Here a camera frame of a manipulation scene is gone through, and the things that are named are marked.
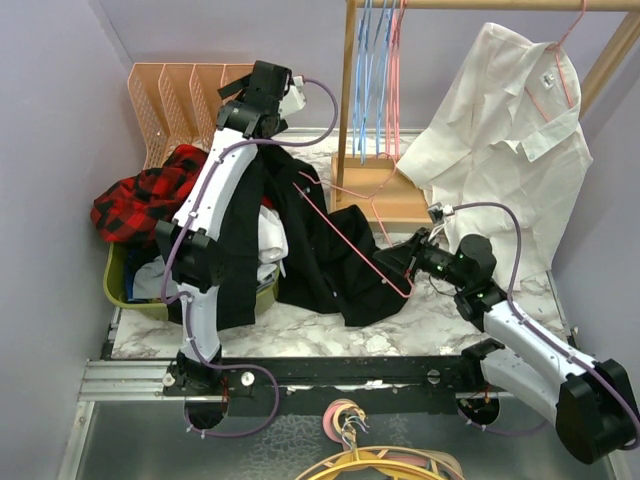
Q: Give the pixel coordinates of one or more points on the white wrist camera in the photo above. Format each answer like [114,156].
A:
[294,99]
[439,213]

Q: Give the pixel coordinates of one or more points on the pink hanger holding shirt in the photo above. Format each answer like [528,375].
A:
[557,48]

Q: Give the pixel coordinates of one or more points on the yellow hanger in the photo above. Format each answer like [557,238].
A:
[356,458]

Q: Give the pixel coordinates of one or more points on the pink hanger bundle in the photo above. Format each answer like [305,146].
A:
[392,116]

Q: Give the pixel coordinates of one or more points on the black mounting rail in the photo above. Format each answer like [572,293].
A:
[306,385]

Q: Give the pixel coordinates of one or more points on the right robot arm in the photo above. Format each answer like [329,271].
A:
[590,403]

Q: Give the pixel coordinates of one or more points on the blue hanger bundle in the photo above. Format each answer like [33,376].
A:
[373,42]

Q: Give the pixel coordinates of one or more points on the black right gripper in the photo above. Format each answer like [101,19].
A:
[415,248]

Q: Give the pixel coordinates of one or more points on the pink hanger pile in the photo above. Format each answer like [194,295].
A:
[341,422]

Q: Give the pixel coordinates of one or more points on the white crumpled shirt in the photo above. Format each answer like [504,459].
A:
[270,240]

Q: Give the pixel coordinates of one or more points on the red black plaid shirt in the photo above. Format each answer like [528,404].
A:
[129,210]

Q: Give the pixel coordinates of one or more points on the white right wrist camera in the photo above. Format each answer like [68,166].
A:
[439,213]

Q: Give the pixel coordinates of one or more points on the peach file organizer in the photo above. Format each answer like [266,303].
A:
[177,103]

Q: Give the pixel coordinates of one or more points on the white hanging shirt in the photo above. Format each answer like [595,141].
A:
[504,144]

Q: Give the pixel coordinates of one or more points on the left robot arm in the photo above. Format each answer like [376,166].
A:
[253,108]

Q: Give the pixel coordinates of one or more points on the green laundry basket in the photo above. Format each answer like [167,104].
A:
[240,281]

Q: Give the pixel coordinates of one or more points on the black button shirt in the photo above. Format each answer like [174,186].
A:
[330,267]

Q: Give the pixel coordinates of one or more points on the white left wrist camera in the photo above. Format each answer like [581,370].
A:
[294,99]

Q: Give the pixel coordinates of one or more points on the wooden clothes rack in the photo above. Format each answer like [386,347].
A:
[391,203]

